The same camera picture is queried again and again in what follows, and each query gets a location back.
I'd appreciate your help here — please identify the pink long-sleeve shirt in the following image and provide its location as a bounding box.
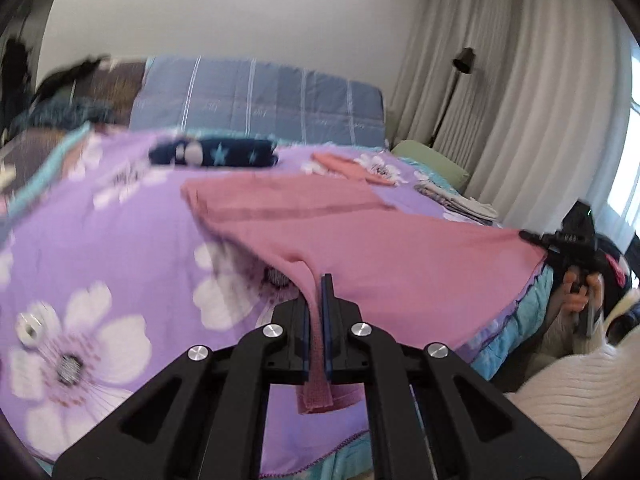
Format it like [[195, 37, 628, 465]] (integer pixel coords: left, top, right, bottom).
[[179, 174, 548, 416]]

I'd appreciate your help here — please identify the grey folded clothes stack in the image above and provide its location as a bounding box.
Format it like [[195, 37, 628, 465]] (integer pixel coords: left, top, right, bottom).
[[414, 181, 498, 226]]

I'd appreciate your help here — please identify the black clothing on chair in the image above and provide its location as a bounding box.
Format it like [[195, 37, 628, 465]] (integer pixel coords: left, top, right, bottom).
[[1, 36, 110, 129]]

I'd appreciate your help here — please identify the person's right hand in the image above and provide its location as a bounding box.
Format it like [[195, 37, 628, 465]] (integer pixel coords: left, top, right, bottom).
[[561, 266, 604, 313]]

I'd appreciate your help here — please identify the cream knit sweater sleeve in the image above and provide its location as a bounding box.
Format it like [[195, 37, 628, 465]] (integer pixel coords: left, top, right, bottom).
[[506, 289, 639, 474]]

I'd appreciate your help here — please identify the green pillow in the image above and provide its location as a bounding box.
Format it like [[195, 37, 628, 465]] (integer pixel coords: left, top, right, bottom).
[[392, 140, 470, 192]]

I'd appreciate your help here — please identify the beige curtain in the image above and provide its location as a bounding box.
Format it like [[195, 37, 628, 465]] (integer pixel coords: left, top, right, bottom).
[[387, 0, 639, 248]]

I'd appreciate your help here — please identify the purple floral bedspread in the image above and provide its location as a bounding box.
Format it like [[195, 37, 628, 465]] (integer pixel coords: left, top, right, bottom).
[[1, 132, 553, 462]]

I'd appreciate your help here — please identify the black floor lamp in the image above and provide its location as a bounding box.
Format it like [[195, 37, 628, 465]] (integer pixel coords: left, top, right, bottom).
[[429, 46, 476, 148]]

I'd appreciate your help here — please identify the orange folded garment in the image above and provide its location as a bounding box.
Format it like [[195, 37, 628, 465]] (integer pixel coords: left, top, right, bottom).
[[311, 153, 405, 186]]

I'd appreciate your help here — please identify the navy star-pattern folded garment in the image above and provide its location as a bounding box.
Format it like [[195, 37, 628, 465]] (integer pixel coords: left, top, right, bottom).
[[149, 136, 279, 168]]

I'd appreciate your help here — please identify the blue plaid quilt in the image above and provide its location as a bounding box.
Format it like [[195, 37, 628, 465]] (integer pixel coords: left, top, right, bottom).
[[129, 56, 385, 148]]

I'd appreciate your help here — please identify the brown patterned bedding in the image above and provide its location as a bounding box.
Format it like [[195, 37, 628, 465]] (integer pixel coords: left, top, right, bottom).
[[1, 55, 145, 207]]

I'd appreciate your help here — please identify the dark teal knit blanket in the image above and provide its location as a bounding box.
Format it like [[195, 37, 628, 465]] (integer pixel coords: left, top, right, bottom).
[[9, 98, 118, 134]]

